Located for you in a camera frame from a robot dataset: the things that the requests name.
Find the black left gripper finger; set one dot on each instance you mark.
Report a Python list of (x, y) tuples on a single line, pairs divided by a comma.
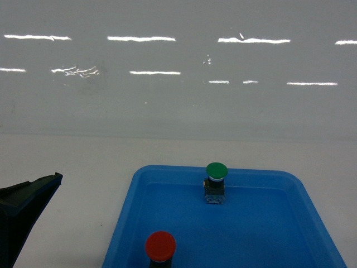
[(21, 206)]

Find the green mushroom push button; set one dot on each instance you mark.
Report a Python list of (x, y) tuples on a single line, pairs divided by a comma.
[(214, 184)]

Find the blue plastic tray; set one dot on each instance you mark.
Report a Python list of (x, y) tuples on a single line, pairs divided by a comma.
[(266, 220)]

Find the red mushroom push button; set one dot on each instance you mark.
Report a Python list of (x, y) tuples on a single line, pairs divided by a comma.
[(160, 248)]

